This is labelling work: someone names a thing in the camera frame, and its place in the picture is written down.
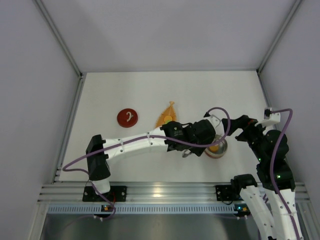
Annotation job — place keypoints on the aluminium left frame post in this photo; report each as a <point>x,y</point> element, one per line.
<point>39,4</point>

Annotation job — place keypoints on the metal round lunch box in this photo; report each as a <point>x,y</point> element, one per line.
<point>223,147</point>

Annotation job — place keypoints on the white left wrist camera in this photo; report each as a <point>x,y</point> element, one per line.
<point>214,120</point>

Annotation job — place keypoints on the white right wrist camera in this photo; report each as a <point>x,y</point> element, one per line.
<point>270,118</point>

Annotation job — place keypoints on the boat-shaped woven basket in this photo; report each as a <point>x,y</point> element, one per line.
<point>169,111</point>

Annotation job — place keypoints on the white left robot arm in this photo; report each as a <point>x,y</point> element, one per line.
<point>172,136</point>

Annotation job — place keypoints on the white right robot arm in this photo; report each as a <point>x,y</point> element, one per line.
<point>275,215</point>

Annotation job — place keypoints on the aluminium right frame post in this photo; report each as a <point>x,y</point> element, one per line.
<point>288,18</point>

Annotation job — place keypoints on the red round lid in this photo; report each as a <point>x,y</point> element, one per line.
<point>127,118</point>

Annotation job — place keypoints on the aluminium frame post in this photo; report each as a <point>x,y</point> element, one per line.
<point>288,18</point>
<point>39,4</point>

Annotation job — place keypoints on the aluminium front rail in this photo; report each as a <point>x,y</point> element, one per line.
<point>141,198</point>

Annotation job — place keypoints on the metal serving tongs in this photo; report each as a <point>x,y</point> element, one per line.
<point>187,152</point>

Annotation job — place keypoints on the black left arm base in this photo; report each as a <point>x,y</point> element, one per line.
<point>116,194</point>

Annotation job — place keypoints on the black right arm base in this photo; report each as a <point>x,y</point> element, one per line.
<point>225,193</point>

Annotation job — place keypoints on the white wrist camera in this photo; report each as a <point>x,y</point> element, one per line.
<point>270,118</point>
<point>214,120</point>

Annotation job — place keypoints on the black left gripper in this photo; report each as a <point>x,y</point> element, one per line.
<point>197,149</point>

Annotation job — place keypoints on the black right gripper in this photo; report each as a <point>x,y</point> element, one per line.
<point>240,122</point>

